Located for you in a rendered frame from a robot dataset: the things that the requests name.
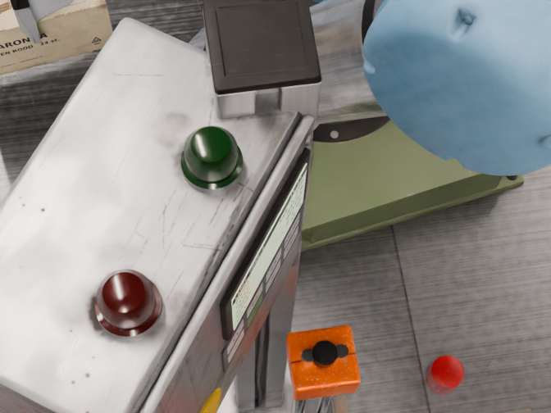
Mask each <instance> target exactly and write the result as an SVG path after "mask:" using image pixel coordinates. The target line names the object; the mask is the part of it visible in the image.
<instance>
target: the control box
mask: <svg viewBox="0 0 551 413"><path fill-rule="evenodd" d="M314 123H315V119H314V118H313V117H312V116H303V117H302V114H301V113H300V112H299V111H281V110H280V92H274V93H261V94H256V114H255V115H252V116H239V117H232V118H225V119H219V118H217V117H216V109H215V103H214V97H213V91H212V74H211V63H209V61H208V56H207V52H205V51H203V50H202V49H199V48H196V47H195V46H193V45H190V44H188V43H186V42H183V41H181V40H179V39H177V38H174V37H172V36H170V35H169V34H165V33H163V32H161V31H160V30H157V29H154V28H153V27H150V26H148V25H145V24H144V23H141V22H139V21H137V20H134V19H132V18H127V17H125V18H124V19H123V20H121V21H120V23H119V24H118V26H117V27H116V28H115V30H114V31H113V33H112V35H111V37H110V38H109V39H108V41H107V42H106V44H105V45H104V47H103V48H102V50H101V52H100V53H99V54H98V56H97V57H96V59H95V60H94V62H93V64H92V65H91V66H90V67H89V70H88V71H87V73H86V74H85V76H84V78H83V79H82V80H81V81H80V83H79V85H78V86H77V88H76V89H75V91H74V92H73V93H72V95H71V97H70V98H69V100H68V101H67V103H66V105H65V106H64V107H63V109H62V110H61V112H60V114H59V115H58V117H57V118H56V119H55V121H54V122H53V124H52V126H51V127H50V129H49V130H48V132H47V133H46V134H45V136H44V137H43V140H42V141H41V143H40V144H39V145H38V147H37V148H36V150H35V151H34V153H33V155H32V156H31V158H30V159H29V160H28V162H27V163H26V165H25V167H24V168H23V170H22V171H21V172H20V174H19V176H18V177H17V179H16V181H15V182H14V184H13V185H12V186H11V188H10V189H9V191H8V192H7V194H6V196H5V197H4V198H3V200H2V201H1V203H0V413H217V411H218V409H219V407H220V405H221V403H222V401H223V399H224V398H225V395H226V394H227V392H228V390H229V388H230V385H231V384H232V382H233V381H234V379H235V376H236V375H237V373H238V371H239V368H240V366H241V365H242V364H243V362H244V359H245V357H246V356H247V354H248V351H249V349H250V347H251V346H252V345H253V342H254V340H255V338H256V337H257V334H258V332H259V330H260V329H261V327H262V325H263V323H264V321H265V319H266V317H267V315H268V314H269V312H270V310H271V308H272V306H273V304H274V302H275V300H276V298H277V297H278V295H279V293H280V290H281V289H282V287H283V285H284V283H285V281H286V280H287V278H288V276H289V273H290V271H291V270H292V268H293V266H295V265H296V264H297V263H298V254H299V247H300V240H301V233H302V226H303V217H302V224H301V230H300V232H299V234H298V237H297V238H296V240H295V242H294V244H293V246H292V247H291V249H290V251H289V254H288V256H287V257H286V258H285V261H284V263H283V265H282V266H281V268H280V271H279V272H278V274H277V276H276V277H275V280H274V282H273V284H272V285H271V287H270V289H269V291H268V293H267V295H266V297H265V299H264V300H263V302H262V304H261V306H260V308H259V310H258V312H257V314H256V315H255V317H254V319H253V322H252V323H251V325H250V327H249V329H248V331H247V333H246V334H245V336H244V339H243V341H242V342H241V344H240V345H239V348H238V350H237V352H236V353H235V356H234V357H233V359H232V361H231V363H230V365H229V367H228V369H227V371H226V372H223V367H222V359H221V351H222V350H223V348H224V346H225V344H226V342H227V340H224V339H223V335H222V327H221V312H220V302H221V299H222V298H223V297H224V295H225V292H226V290H227V289H228V287H229V286H230V283H231V281H232V280H233V278H234V276H235V274H236V272H237V271H238V269H239V267H240V265H241V263H242V262H243V260H244V258H245V256H246V254H247V253H248V250H249V248H250V247H251V245H252V244H253V241H254V239H255V238H256V237H257V234H258V232H259V230H260V228H261V227H262V225H263V223H264V221H265V219H266V218H267V216H268V214H269V212H270V210H271V208H272V207H273V205H274V203H275V201H276V199H277V198H278V196H279V194H280V192H281V190H282V188H283V187H284V185H285V183H286V181H287V179H288V178H289V175H290V174H291V172H292V170H293V168H294V166H295V165H296V163H297V161H298V159H299V157H300V156H301V154H302V152H303V149H304V148H309V149H310V150H312V139H313V130H314ZM207 125H216V126H220V127H222V128H224V129H227V130H228V131H229V132H231V133H232V135H233V136H234V137H235V140H236V142H237V145H238V146H239V148H240V150H241V152H242V155H243V172H242V175H241V177H240V179H239V181H238V182H237V184H236V185H234V186H233V187H232V188H230V189H229V190H227V191H225V192H223V193H217V194H207V193H201V192H199V191H197V190H195V189H194V188H192V187H191V186H190V185H189V184H188V183H187V182H186V180H185V179H184V176H183V173H182V169H181V164H180V163H181V155H182V152H183V151H184V144H185V141H186V139H187V138H188V137H189V135H190V134H191V133H192V132H194V131H195V130H196V129H198V128H200V127H203V126H207ZM303 202H304V204H303V213H304V206H305V199H304V201H303ZM123 269H130V270H136V271H138V272H140V273H142V274H143V275H145V276H146V277H147V278H148V279H150V280H151V281H152V282H153V283H154V284H155V286H156V287H157V289H158V291H159V293H160V295H161V299H162V315H161V318H160V320H159V322H158V324H157V325H156V327H155V328H154V329H153V330H152V331H151V332H150V333H149V334H146V335H145V336H143V337H142V338H137V339H133V340H124V339H119V338H115V337H113V336H111V335H110V334H109V333H108V332H107V331H105V330H104V329H103V327H102V326H101V325H100V323H99V321H98V317H97V315H96V311H95V302H96V296H97V291H98V287H99V285H100V283H101V282H102V281H103V279H105V278H106V277H107V276H108V275H109V274H110V273H112V272H114V271H117V270H123Z"/></svg>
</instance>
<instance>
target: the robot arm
mask: <svg viewBox="0 0 551 413"><path fill-rule="evenodd" d="M10 1H11V5H12V8H13V10H14V12H15V15H16V19H17V21H18V24H19V26H20V30H21V31H22V32H23V33H24V34H25V35H26V36H27V37H28V38H29V39H31V40H32V41H33V42H34V43H41V42H42V41H41V38H40V36H39V31H38V28H37V25H36V24H37V22H38V21H40V20H41V19H43V18H44V17H46V16H49V15H50V14H52V13H54V12H55V11H58V10H60V9H62V8H63V7H65V6H67V5H69V4H71V3H72V2H73V1H74V0H10ZM308 4H309V8H310V13H311V18H312V27H313V32H314V36H315V41H316V49H317V55H318V60H319V64H320V69H321V92H320V99H319V106H318V113H317V120H316V127H317V126H318V125H319V124H323V125H335V124H342V123H347V122H349V121H353V120H359V119H366V118H373V117H381V116H388V117H389V118H390V119H391V120H392V121H393V122H394V123H395V124H396V125H397V126H398V127H399V128H400V129H401V130H402V131H403V132H404V133H405V134H406V135H407V136H408V137H409V138H410V139H412V140H413V141H414V142H416V143H417V144H419V145H420V146H422V147H423V148H424V149H425V150H427V151H429V152H431V153H433V154H434V155H436V156H438V157H440V158H442V159H444V160H445V161H449V160H451V159H452V158H455V159H456V160H458V161H459V162H460V164H461V166H462V167H463V168H464V169H467V170H472V171H475V172H478V173H482V174H487V175H502V176H510V175H524V174H527V173H530V172H533V171H536V170H539V169H542V168H544V167H546V166H547V165H549V164H551V0H308ZM316 127H315V128H316ZM315 128H314V129H315Z"/></svg>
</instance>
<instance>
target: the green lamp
mask: <svg viewBox="0 0 551 413"><path fill-rule="evenodd" d="M180 164H181V169H182V173H183V176H184V179H185V180H186V182H187V183H188V184H189V185H190V186H191V187H192V188H194V189H195V190H197V191H199V192H201V193H207V194H217V193H223V192H225V191H227V190H229V189H230V188H232V187H233V186H234V185H236V184H237V182H238V181H239V179H240V177H241V175H242V172H243V155H242V152H241V150H240V148H239V146H238V145H237V142H236V140H235V137H234V136H233V135H232V133H231V132H229V131H228V130H227V129H224V128H222V127H220V126H216V125H207V126H203V127H200V128H198V129H196V130H195V131H194V132H192V133H191V134H190V135H189V137H188V138H187V139H186V141H185V144H184V151H183V152H182V155H181V163H180Z"/></svg>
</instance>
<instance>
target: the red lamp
mask: <svg viewBox="0 0 551 413"><path fill-rule="evenodd" d="M95 311H96V315H97V317H98V321H99V323H100V325H101V326H102V327H103V329H104V330H105V331H107V332H108V333H109V334H110V335H111V336H113V337H115V338H119V339H124V340H133V339H137V338H142V337H143V336H145V335H146V334H149V333H150V332H151V331H152V330H153V329H154V328H155V327H156V325H157V324H158V322H159V320H160V318H161V315H162V299H161V295H160V293H159V291H158V289H157V287H156V286H155V284H154V283H153V282H152V281H151V280H150V279H148V278H147V277H146V276H145V275H143V274H142V273H140V272H138V271H136V270H130V269H123V270H117V271H114V272H112V273H110V274H109V275H108V276H107V277H106V278H105V279H103V281H102V282H101V283H100V285H99V287H98V291H97V296H96V302H95Z"/></svg>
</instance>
